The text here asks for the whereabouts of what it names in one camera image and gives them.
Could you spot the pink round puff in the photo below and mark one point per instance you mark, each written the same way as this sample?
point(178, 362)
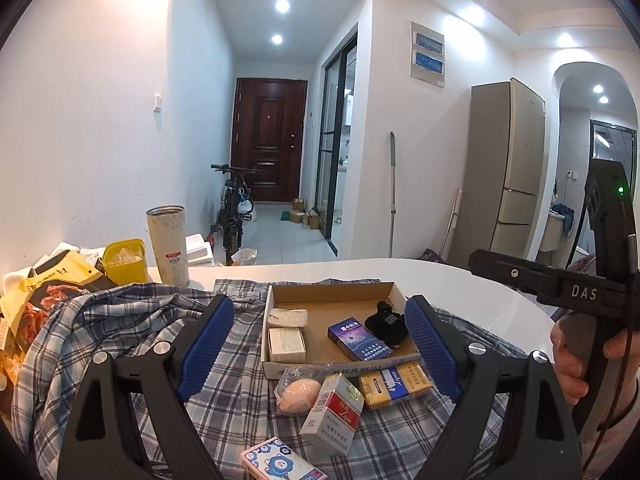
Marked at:
point(297, 394)

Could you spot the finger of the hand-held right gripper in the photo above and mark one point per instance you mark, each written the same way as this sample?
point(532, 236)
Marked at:
point(505, 272)

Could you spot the pile of cardboard boxes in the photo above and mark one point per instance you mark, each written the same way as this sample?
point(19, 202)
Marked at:
point(305, 215)

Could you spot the red and white cigarette pack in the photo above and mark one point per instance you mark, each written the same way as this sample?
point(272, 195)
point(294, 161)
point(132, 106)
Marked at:
point(332, 410)

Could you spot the brown entrance door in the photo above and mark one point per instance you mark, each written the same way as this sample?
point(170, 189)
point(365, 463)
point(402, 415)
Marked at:
point(267, 140)

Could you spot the wall electrical panel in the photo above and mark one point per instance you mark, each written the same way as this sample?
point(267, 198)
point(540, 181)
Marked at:
point(427, 55)

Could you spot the yellow cigarette pack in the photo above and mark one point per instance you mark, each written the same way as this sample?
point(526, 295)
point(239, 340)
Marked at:
point(390, 385)

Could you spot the purple cigarette pack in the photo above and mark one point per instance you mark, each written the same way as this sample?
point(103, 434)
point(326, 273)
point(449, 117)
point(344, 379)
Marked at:
point(357, 337)

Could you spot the black framed glass sliding door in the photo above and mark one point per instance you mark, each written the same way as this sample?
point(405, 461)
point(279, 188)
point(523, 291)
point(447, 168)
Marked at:
point(330, 150)

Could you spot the black framed bathroom door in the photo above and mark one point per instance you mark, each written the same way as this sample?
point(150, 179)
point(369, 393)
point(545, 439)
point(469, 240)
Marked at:
point(612, 145)

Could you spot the white washbasin cabinet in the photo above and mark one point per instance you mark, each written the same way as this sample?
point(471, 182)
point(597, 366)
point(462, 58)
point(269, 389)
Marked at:
point(552, 232)

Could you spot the person's right hand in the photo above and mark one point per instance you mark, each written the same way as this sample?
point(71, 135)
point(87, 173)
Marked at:
point(567, 360)

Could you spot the blue plaid shirt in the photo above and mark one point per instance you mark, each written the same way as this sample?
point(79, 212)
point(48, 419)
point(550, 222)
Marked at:
point(230, 390)

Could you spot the person's right forearm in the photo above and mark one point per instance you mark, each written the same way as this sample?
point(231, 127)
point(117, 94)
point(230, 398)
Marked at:
point(620, 447)

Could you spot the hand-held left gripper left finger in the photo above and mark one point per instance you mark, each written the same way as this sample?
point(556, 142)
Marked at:
point(207, 345)

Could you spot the white plastic bag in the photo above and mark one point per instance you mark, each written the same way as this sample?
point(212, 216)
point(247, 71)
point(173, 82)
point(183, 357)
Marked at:
point(247, 207)

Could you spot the shallow cardboard box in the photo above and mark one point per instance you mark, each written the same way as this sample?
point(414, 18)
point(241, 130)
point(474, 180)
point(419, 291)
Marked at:
point(330, 305)

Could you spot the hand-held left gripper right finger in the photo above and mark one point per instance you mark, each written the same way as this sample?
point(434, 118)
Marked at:
point(432, 345)

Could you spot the white foam box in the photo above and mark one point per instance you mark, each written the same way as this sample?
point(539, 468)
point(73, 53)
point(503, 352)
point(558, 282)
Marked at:
point(199, 250)

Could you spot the beige soap box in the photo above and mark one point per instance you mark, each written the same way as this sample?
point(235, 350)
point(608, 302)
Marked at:
point(286, 344)

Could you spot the pink and blue tissue pack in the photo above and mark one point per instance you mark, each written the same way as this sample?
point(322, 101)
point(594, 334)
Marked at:
point(275, 462)

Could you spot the black plush clip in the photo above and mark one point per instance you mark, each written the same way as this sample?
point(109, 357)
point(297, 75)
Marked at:
point(385, 327)

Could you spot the white light switch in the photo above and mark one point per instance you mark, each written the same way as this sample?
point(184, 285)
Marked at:
point(157, 102)

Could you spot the blue cloth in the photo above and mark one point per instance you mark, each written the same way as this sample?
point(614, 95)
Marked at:
point(562, 210)

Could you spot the white soap bar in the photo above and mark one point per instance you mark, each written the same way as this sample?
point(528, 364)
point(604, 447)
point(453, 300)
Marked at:
point(287, 317)

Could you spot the yellow plastic container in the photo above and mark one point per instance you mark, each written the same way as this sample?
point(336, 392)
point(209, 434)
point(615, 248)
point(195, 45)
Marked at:
point(125, 265)

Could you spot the beige tumbler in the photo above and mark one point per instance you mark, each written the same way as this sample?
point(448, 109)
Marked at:
point(169, 245)

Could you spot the recessed ceiling light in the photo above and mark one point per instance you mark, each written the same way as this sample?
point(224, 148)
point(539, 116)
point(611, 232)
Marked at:
point(282, 5)
point(565, 39)
point(276, 39)
point(475, 12)

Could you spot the yellow snack bag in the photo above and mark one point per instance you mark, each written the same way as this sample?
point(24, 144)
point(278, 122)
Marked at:
point(45, 295)

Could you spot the black bicycle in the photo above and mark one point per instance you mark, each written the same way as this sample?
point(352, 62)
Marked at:
point(232, 210)

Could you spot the beige refrigerator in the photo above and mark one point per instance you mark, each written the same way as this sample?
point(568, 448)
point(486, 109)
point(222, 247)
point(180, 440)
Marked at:
point(500, 170)

